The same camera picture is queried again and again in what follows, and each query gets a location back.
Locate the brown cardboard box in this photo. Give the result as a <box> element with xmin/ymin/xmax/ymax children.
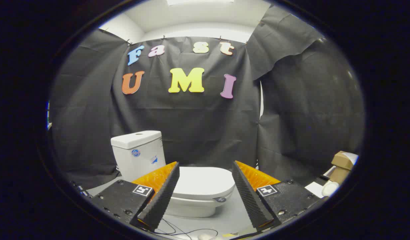
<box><xmin>331</xmin><ymin>151</ymin><xmax>358</xmax><ymax>186</ymax></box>

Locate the thin black cable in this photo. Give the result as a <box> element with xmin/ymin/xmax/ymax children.
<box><xmin>155</xmin><ymin>218</ymin><xmax>218</xmax><ymax>239</ymax></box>

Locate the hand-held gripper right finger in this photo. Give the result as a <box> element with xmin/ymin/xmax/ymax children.
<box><xmin>232</xmin><ymin>160</ymin><xmax>328</xmax><ymax>232</ymax></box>

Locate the white toilet lid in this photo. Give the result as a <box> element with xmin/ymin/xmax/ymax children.
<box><xmin>172</xmin><ymin>166</ymin><xmax>236</xmax><ymax>201</ymax></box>

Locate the white toilet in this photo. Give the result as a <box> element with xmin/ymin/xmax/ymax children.
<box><xmin>111</xmin><ymin>130</ymin><xmax>236</xmax><ymax>218</ymax></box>

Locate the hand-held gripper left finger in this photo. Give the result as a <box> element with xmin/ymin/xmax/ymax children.
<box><xmin>90</xmin><ymin>161</ymin><xmax>180</xmax><ymax>232</ymax></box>

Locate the white paper roll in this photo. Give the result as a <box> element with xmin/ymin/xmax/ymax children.
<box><xmin>322</xmin><ymin>181</ymin><xmax>339</xmax><ymax>197</ymax></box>

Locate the black backdrop cloth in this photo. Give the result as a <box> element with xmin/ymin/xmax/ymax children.
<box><xmin>50</xmin><ymin>5</ymin><xmax>364</xmax><ymax>190</ymax></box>

